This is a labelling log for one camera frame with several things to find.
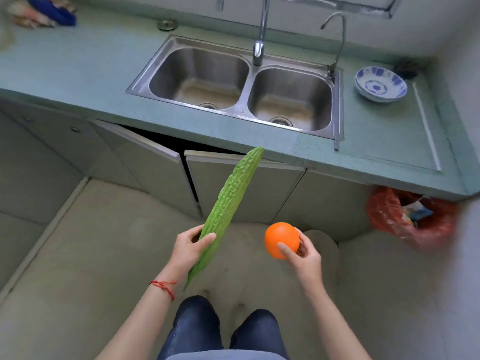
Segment person's left hand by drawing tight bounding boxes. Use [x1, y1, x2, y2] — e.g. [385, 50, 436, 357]
[168, 224, 217, 276]

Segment person's right hand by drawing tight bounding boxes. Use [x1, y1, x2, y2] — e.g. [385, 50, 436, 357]
[277, 228, 323, 288]

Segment orange fruit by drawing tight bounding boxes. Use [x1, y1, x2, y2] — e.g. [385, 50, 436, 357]
[264, 222, 301, 260]

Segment green bitter gourd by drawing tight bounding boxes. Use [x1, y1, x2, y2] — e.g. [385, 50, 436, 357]
[183, 147, 265, 291]

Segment person's right forearm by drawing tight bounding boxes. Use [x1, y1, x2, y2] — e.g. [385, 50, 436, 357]
[302, 278, 372, 360]

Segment person's left forearm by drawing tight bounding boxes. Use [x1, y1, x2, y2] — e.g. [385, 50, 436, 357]
[95, 267, 188, 360]

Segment person's legs in blue jeans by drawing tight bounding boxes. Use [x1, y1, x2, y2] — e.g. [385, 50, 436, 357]
[157, 295, 290, 360]

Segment red plastic trash bag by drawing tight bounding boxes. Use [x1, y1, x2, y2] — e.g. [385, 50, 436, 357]
[366, 186, 459, 252]

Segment stainless steel double sink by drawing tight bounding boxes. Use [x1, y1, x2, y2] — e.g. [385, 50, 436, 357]
[126, 34, 345, 151]

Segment blue and white bowl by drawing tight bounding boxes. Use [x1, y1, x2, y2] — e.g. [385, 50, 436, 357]
[354, 66, 408, 103]

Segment thin gooseneck water tap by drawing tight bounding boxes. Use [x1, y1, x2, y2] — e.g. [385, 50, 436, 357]
[320, 12, 348, 84]

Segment tall chrome kitchen faucet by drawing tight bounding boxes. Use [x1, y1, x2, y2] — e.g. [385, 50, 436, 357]
[252, 0, 271, 67]

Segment dark scrubber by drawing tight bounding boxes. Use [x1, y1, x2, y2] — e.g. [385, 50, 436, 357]
[393, 59, 424, 80]

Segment blue and pink cloth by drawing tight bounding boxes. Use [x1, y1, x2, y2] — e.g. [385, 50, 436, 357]
[7, 0, 78, 29]

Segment red string bracelet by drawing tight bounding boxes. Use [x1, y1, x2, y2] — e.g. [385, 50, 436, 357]
[150, 280, 177, 302]

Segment metal window frame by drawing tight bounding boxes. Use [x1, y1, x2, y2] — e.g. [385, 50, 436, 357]
[217, 0, 406, 20]

